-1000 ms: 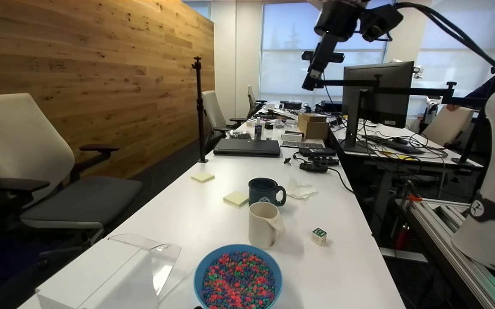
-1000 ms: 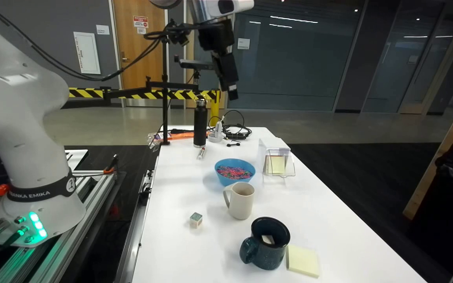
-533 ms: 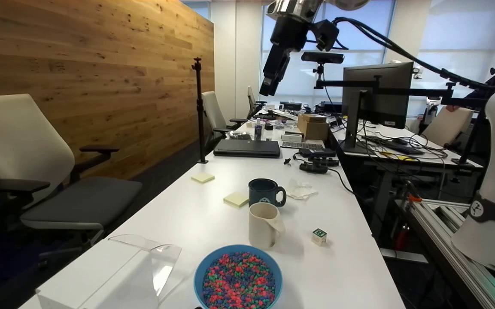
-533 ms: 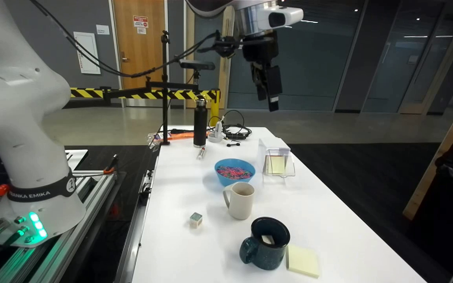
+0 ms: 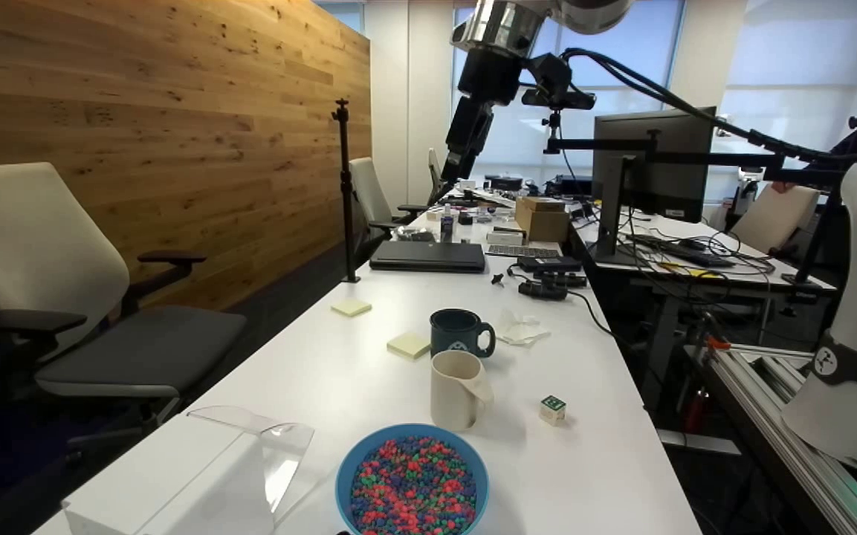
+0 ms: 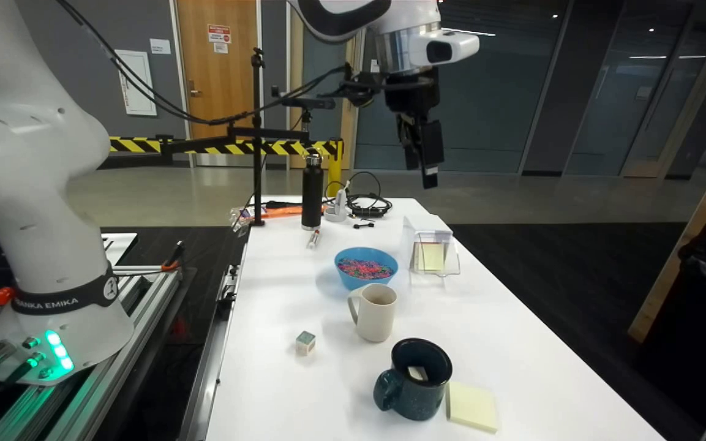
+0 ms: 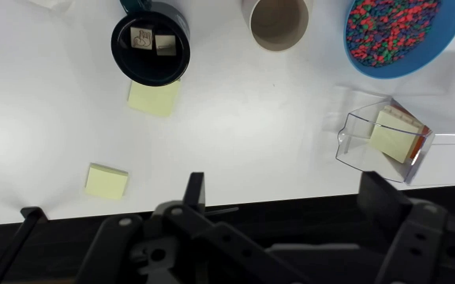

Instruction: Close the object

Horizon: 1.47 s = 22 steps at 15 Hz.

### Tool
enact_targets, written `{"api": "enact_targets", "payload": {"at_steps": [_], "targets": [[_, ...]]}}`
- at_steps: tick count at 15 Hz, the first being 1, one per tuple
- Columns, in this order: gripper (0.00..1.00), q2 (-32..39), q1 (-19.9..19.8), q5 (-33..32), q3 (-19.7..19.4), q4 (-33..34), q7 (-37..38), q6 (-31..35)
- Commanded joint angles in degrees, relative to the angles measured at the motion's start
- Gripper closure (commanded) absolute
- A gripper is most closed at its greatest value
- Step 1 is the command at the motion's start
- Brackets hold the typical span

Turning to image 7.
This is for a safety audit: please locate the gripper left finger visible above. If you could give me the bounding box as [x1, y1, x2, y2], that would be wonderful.
[75, 172, 311, 284]

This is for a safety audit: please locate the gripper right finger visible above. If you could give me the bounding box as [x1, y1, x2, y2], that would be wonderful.
[357, 171, 455, 284]

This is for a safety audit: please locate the clear plastic box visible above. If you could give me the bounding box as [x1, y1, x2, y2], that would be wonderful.
[335, 97, 435, 185]

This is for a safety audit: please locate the sticky note stack in box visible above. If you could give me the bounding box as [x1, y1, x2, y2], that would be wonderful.
[369, 104, 432, 164]

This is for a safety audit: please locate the yellow sticky note pad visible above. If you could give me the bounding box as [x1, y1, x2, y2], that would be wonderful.
[85, 163, 129, 200]
[127, 78, 182, 118]

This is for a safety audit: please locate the black stand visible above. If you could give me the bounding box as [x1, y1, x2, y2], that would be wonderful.
[0, 207, 49, 284]

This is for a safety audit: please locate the plain wooden block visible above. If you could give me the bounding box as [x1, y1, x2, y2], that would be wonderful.
[154, 35, 177, 56]

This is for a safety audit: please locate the blue bowl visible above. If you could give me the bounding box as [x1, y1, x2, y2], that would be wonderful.
[344, 0, 455, 79]

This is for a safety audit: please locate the dark mug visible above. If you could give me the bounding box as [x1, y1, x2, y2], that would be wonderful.
[111, 0, 191, 87]

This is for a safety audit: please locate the wooden block with hand print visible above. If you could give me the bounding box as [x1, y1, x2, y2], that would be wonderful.
[130, 26, 154, 50]

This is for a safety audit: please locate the heap of coloured beads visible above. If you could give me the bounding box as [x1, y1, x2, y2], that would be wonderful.
[346, 0, 442, 67]

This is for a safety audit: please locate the beige paper cup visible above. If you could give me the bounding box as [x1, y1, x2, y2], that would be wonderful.
[242, 0, 315, 52]

